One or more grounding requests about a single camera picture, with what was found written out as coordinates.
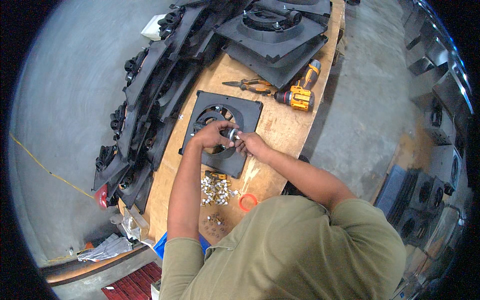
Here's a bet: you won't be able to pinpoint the person's left hand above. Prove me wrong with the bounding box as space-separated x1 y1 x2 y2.
190 120 240 151

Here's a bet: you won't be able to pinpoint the person's right hand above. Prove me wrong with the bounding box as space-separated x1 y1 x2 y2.
234 131 272 160

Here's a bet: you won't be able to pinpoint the orange black pliers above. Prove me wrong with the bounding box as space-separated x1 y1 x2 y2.
221 78 274 97

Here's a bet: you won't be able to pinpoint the long stack of black fan frames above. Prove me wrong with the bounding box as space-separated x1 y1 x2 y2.
92 0 242 215

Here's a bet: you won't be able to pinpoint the pile of small dark screws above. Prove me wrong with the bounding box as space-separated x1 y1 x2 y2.
202 212 228 235

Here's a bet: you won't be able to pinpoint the short stack of black fan frames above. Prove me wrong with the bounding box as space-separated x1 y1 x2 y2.
213 0 333 90

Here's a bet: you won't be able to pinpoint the person's body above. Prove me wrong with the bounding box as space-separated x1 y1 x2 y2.
159 195 407 300

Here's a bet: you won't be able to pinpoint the white box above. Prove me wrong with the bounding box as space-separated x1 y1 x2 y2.
140 14 168 41

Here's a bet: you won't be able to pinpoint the blue plastic container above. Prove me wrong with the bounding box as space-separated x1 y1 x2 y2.
152 231 211 260

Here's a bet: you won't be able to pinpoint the clear plastic bags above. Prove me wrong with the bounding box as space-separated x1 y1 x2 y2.
110 205 151 241

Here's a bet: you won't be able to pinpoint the red plastic part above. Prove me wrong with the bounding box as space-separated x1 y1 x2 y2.
93 183 110 209

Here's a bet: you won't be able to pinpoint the crumpled white wrapper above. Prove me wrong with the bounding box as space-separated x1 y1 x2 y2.
76 233 134 263

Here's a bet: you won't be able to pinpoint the red crate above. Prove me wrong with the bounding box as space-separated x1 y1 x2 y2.
101 261 163 300

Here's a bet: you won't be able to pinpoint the rack of black fan units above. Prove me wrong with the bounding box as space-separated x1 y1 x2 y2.
374 0 474 271

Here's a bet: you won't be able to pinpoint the black square fan frame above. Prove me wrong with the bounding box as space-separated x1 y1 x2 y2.
178 90 264 180

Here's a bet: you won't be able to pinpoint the orange plastic ring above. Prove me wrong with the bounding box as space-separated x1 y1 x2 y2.
238 193 259 213

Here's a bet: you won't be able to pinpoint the yellow black cordless drill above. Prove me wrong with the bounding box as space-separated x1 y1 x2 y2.
274 59 322 113

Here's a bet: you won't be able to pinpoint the yellow cable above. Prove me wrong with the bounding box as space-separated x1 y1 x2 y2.
9 133 95 200

